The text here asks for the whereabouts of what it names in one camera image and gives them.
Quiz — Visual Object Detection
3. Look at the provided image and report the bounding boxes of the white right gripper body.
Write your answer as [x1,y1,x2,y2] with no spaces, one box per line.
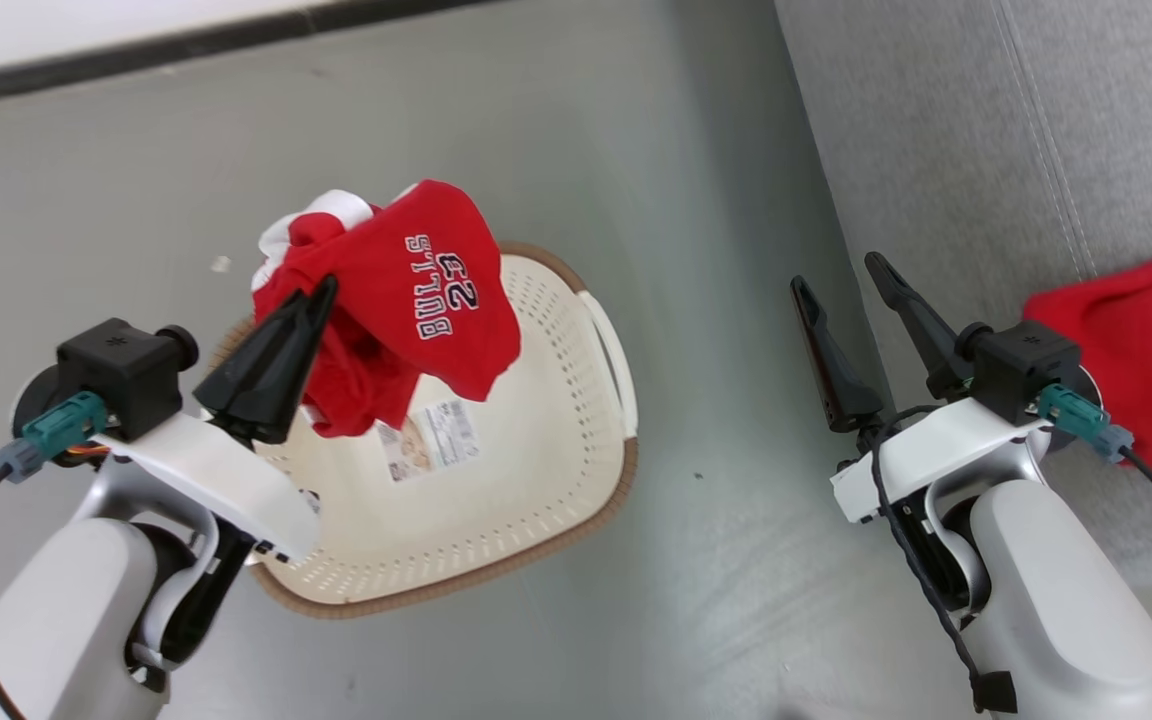
[831,398,1052,526]

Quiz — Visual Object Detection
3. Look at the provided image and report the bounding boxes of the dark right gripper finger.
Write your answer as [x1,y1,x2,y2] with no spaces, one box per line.
[791,277,882,433]
[864,253,972,401]

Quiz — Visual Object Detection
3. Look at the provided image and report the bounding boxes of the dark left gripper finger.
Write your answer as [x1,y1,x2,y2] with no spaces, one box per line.
[194,288,322,441]
[256,277,339,443]

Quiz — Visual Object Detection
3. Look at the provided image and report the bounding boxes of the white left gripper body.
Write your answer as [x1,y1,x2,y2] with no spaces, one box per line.
[91,412,322,563]

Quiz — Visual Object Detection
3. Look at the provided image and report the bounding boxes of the red Bulls 23 jersey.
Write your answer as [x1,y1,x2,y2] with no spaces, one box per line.
[251,180,522,439]

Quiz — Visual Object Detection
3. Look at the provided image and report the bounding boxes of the plain red shorts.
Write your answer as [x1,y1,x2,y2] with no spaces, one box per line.
[1024,252,1152,546]

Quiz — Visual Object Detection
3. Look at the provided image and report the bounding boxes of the grey fabric sofa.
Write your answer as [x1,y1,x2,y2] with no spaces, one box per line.
[774,0,1152,586]

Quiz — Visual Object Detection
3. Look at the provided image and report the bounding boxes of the paper label sticker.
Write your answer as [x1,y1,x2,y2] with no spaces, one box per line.
[374,400,482,484]

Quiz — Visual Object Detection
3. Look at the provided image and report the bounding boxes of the white plastic laundry basket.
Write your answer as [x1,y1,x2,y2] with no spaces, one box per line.
[206,240,639,619]

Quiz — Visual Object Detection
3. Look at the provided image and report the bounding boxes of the black baseboard strip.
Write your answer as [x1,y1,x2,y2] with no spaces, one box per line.
[0,0,497,111]

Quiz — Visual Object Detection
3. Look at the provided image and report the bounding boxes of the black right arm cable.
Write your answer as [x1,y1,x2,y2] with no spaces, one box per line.
[871,405,1017,716]

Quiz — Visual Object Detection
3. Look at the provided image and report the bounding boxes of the teal right camera connector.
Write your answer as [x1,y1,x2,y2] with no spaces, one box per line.
[1036,385,1135,461]

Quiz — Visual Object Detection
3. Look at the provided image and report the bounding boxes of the teal camera connector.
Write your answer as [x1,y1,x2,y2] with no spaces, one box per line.
[1036,385,1135,461]
[0,392,109,483]

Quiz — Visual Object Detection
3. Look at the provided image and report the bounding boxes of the teal left camera connector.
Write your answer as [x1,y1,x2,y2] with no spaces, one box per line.
[0,392,109,483]

